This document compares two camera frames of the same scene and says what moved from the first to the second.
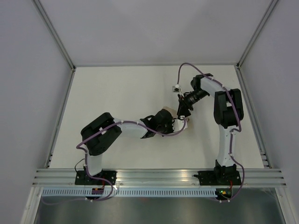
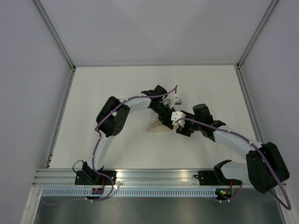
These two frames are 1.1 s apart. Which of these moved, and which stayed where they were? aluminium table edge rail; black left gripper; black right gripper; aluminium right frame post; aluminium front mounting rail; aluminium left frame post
Moved: black right gripper; black left gripper
Stayed: aluminium table edge rail; aluminium right frame post; aluminium left frame post; aluminium front mounting rail
